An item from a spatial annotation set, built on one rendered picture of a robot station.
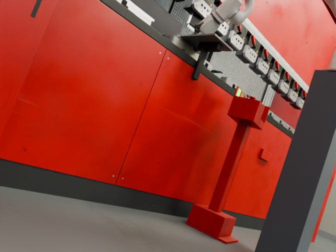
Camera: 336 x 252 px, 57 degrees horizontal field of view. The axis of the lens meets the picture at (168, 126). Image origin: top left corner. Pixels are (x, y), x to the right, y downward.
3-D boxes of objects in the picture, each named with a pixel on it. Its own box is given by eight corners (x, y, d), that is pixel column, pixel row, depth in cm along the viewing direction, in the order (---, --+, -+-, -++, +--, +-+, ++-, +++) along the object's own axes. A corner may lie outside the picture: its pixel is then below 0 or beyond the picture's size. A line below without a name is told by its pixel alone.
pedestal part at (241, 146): (217, 212, 174) (248, 122, 178) (207, 208, 177) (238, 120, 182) (220, 212, 179) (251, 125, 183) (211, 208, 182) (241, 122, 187)
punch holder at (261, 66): (257, 67, 234) (264, 47, 235) (247, 66, 240) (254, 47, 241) (266, 75, 244) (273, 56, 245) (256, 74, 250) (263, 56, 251)
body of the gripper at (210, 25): (219, 19, 182) (205, 33, 187) (209, 9, 175) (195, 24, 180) (224, 26, 178) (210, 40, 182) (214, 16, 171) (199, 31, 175)
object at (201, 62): (205, 78, 165) (219, 41, 167) (186, 76, 176) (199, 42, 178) (210, 81, 168) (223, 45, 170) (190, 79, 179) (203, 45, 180)
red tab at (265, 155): (260, 157, 236) (263, 149, 237) (258, 157, 238) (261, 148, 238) (269, 162, 246) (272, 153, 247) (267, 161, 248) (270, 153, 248)
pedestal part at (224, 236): (225, 244, 160) (233, 221, 161) (185, 223, 174) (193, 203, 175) (237, 242, 177) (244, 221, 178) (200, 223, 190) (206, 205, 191)
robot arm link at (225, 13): (226, 21, 180) (215, 9, 179) (244, 4, 175) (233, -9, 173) (226, 23, 173) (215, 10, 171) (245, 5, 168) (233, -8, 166)
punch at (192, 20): (188, 26, 184) (193, 11, 185) (185, 26, 185) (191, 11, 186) (198, 34, 191) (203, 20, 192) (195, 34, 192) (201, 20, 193)
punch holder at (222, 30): (212, 24, 193) (221, 0, 194) (202, 25, 199) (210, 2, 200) (225, 36, 203) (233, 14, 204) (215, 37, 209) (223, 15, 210)
